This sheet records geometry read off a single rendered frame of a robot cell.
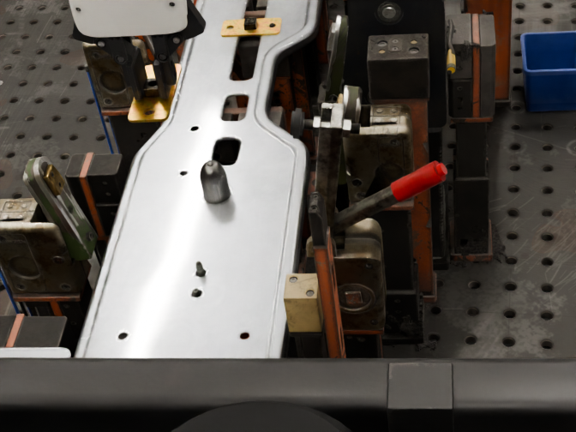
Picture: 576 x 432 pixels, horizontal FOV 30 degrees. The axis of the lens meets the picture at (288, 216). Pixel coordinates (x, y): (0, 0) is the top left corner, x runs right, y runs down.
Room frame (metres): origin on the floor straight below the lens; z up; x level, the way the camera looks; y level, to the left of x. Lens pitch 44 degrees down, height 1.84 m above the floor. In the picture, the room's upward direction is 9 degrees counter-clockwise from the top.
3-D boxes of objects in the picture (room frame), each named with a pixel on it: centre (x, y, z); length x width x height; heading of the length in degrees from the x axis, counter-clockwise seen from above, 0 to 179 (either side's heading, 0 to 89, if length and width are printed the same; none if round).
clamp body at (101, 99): (1.25, 0.19, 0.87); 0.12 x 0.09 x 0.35; 78
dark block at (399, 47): (1.01, -0.16, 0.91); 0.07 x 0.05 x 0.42; 78
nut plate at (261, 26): (1.28, 0.01, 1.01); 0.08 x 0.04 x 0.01; 78
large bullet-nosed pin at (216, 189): (0.94, 0.08, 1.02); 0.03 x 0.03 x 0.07
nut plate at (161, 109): (0.82, 0.10, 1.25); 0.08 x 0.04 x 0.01; 168
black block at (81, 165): (1.05, 0.23, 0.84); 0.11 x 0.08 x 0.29; 78
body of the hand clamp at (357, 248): (0.79, -0.06, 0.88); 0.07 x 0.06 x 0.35; 78
